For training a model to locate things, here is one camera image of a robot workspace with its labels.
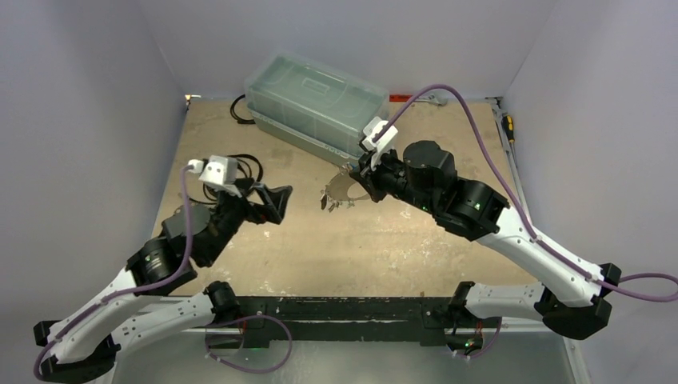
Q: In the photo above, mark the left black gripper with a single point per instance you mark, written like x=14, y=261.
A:
x=274, y=199

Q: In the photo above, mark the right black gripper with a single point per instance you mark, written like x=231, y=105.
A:
x=368, y=181

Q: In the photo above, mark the oval metal keyring plate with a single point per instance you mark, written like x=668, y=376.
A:
x=336, y=191

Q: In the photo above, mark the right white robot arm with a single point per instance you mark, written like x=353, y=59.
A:
x=567, y=296

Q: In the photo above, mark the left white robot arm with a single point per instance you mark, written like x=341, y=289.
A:
x=88, y=344

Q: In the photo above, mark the translucent green storage box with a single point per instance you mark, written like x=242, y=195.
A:
x=313, y=106

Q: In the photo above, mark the yellow black screwdriver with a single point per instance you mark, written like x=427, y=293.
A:
x=508, y=128

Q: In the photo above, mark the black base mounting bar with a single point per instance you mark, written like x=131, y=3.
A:
x=428, y=321

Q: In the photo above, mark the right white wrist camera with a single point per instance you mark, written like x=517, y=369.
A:
x=377, y=138

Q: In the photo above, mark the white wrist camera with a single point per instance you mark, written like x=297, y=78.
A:
x=218, y=173
x=377, y=138

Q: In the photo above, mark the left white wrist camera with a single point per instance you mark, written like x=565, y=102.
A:
x=218, y=173

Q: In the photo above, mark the red handled wrench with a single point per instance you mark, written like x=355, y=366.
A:
x=430, y=98

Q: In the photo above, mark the aluminium rail right side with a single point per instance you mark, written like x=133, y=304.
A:
x=574, y=357

